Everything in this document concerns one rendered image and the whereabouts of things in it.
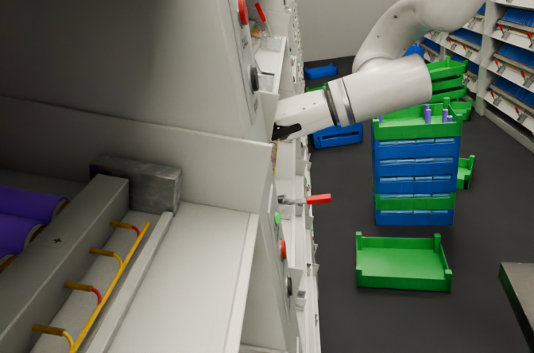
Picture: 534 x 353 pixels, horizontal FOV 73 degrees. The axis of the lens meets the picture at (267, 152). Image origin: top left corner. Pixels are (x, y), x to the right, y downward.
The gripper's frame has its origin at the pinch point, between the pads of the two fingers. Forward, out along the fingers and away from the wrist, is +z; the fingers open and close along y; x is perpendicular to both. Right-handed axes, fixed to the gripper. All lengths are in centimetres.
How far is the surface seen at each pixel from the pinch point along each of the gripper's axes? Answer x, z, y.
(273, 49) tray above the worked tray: -11.4, -8.0, -8.3
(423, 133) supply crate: 44, -42, -63
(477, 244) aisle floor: 88, -50, -50
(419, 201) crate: 73, -35, -63
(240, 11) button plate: -21.5, -13.2, 38.7
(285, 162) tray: 7.7, -4.1, 1.0
